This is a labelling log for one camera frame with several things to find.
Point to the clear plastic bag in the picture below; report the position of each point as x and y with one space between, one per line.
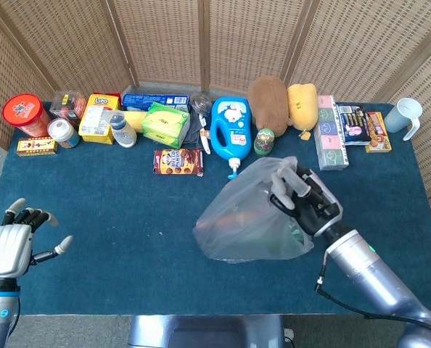
244 203

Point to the red canister with orange lid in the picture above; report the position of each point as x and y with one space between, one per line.
27 114

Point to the small yellow red box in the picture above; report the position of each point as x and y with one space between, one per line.
37 146

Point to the green item inside bag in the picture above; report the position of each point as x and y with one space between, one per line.
296 235

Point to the blue detergent bottle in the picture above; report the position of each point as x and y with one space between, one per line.
231 130

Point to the pale blue plastic pitcher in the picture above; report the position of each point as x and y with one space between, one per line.
404 114

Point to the long blue box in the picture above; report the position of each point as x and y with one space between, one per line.
154 101

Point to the green gold egg toy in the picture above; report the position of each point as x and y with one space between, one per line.
264 142

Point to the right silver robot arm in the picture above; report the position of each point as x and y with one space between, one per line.
375 275

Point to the white orange small knife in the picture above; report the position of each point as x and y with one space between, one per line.
204 137

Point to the clear plastic box red contents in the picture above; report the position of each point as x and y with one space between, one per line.
68 105

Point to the yellow sponge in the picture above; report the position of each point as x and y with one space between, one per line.
134 120

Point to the Hello Panda biscuit box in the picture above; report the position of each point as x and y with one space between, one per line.
179 162

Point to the green tissue pack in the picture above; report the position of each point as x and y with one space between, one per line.
164 125

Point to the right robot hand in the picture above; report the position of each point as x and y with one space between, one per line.
320 206

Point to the brown plush toy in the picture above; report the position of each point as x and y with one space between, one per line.
268 105

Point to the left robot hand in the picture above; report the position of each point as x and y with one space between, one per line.
8 246

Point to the white bottle with blue cap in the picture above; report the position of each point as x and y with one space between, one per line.
123 130

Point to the silver robot torso base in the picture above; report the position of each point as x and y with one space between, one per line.
204 331

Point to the nut jar with white lid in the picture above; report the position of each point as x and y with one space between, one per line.
63 134

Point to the clear glass cup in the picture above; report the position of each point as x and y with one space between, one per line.
201 101

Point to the dark grey cloth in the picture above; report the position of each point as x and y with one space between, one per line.
193 130

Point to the yellow plush toy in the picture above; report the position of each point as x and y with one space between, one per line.
302 105

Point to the pastel tissue multipack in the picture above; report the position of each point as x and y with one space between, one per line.
331 134

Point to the yellow Lipo biscuit pack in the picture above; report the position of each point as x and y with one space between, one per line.
97 119

